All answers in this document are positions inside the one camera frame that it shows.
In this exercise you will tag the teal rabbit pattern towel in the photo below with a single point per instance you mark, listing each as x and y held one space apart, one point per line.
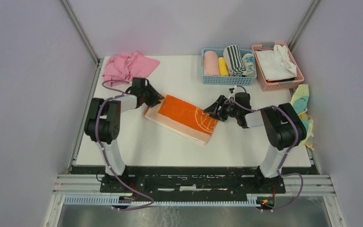
248 61

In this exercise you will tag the pink plastic basket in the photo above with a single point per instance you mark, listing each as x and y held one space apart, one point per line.
276 85

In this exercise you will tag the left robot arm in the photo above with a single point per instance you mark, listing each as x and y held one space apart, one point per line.
103 122

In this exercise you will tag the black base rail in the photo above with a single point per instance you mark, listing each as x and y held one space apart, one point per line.
184 184

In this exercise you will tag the blue plastic basket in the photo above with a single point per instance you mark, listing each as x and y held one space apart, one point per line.
228 80

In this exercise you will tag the rolled striped towel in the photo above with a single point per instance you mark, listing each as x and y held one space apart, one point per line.
233 59

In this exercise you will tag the rolled yellow towel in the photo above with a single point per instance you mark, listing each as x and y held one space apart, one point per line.
222 66

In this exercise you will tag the orange white towel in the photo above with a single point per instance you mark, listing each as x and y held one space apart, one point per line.
182 118

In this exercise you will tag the white folded cloth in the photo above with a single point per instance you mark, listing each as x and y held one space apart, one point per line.
276 64

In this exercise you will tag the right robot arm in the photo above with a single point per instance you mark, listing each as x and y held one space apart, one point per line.
284 128

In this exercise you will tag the rolled peach towel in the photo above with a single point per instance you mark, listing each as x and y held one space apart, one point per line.
211 66

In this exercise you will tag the crumpled pink towel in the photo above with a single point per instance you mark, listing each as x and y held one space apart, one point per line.
122 68

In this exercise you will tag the light blue yellow towel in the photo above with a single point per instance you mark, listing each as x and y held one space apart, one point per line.
299 102

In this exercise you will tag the aluminium frame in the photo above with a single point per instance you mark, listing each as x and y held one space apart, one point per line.
317 193

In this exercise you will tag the white cable duct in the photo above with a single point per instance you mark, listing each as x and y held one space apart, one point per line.
112 200

